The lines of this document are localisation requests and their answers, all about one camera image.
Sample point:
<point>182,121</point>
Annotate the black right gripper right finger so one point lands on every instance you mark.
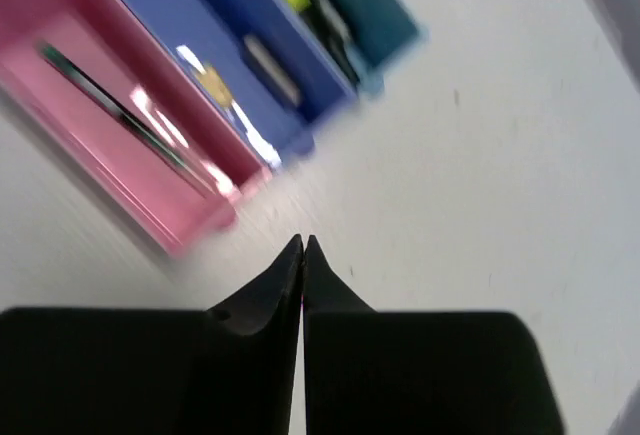
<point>333,377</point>

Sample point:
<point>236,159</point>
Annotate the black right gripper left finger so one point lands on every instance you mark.
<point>243,376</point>

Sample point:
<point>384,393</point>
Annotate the small tan eraser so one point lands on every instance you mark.
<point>213,84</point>

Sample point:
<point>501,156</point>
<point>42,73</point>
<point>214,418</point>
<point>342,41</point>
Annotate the yellow cap black highlighter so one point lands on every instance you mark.
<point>330,29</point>

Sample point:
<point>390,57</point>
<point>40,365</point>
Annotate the green ink pen refill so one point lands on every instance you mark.
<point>127,119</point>

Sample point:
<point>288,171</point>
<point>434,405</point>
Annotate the white eraser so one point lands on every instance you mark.
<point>270,73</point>

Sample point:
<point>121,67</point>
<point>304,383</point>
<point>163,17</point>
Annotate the light blue drawer container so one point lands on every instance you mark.
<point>380,30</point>

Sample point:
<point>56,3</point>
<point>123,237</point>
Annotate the dark blue drawer container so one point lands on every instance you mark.
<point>210,32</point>

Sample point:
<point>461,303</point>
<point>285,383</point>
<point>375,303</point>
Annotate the pink drawer container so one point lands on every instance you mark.
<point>92,76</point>

